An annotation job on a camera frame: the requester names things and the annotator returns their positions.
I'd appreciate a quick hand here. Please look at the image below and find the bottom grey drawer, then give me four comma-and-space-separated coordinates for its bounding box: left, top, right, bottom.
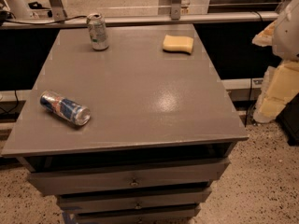
76, 204, 200, 224

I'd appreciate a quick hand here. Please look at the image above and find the black cable on rail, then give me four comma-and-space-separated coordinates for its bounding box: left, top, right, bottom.
4, 14, 88, 25

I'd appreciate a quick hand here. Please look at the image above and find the metal bracket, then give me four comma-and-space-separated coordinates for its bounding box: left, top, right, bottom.
49, 0, 67, 21
170, 0, 181, 20

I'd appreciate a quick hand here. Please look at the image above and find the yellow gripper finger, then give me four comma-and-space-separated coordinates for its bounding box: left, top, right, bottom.
253, 61, 299, 123
252, 21, 277, 47

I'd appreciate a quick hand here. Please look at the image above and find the white pipe top left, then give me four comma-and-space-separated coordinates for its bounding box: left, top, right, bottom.
7, 0, 33, 19

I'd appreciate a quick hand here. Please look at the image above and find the yellow sponge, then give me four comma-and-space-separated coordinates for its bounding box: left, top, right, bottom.
163, 35, 193, 54

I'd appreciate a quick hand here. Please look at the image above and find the grey drawer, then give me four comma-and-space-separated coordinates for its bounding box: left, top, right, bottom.
28, 158, 230, 195
58, 186, 211, 214
76, 204, 200, 224

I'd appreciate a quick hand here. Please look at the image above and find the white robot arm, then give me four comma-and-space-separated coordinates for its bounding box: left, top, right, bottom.
252, 0, 299, 123

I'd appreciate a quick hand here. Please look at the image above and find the top grey drawer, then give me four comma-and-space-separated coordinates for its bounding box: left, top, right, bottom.
28, 158, 230, 195

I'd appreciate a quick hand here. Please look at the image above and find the blue silver red bull can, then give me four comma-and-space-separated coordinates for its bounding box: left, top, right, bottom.
40, 91, 91, 126

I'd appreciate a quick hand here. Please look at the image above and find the grey metal rail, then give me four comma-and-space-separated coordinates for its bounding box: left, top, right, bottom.
0, 11, 278, 30

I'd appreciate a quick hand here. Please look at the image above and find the metal bracket centre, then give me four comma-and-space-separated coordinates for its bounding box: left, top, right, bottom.
170, 0, 181, 20

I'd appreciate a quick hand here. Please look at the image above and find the middle grey drawer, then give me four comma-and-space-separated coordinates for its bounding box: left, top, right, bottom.
58, 186, 211, 214

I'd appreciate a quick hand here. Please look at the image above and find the metal bracket left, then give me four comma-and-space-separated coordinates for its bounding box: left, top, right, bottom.
49, 0, 67, 21

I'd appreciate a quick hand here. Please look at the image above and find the grey drawer cabinet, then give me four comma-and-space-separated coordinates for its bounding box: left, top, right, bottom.
0, 23, 249, 224

